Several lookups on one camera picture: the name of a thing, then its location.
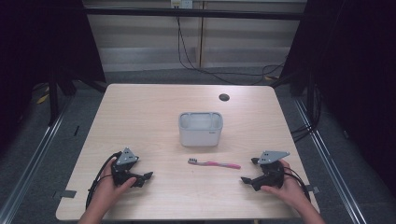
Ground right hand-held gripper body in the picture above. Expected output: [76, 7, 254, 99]
[251, 150, 291, 191]

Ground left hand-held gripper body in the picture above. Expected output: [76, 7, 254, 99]
[110, 147, 146, 189]

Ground person's right hand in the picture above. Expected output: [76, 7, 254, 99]
[260, 160, 310, 210]

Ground person's left hand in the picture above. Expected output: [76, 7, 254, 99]
[92, 158, 138, 203]

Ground pink toothbrush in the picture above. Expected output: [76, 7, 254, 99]
[187, 158, 242, 171]

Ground grey tape strip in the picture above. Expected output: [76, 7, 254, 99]
[304, 184, 321, 195]
[52, 189, 78, 200]

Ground grey plastic holder box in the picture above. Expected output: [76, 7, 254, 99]
[177, 111, 224, 147]

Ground black metal stand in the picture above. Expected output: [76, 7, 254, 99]
[46, 71, 78, 127]

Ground yellow floor tape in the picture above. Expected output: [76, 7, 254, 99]
[35, 86, 50, 105]

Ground black curtain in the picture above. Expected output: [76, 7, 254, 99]
[279, 0, 396, 188]
[0, 0, 106, 150]

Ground right hand-held gripper black cable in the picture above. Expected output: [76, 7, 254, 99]
[283, 166, 312, 202]

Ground metal floor rail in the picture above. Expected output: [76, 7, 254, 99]
[0, 99, 71, 224]
[293, 98, 370, 224]

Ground bundle of black floor cables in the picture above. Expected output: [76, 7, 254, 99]
[290, 83, 323, 144]

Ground black wall cable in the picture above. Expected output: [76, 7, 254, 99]
[176, 16, 286, 86]

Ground black horizontal frame bar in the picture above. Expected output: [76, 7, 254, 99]
[83, 7, 304, 21]

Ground white wall socket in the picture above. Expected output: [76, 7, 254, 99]
[170, 0, 194, 9]

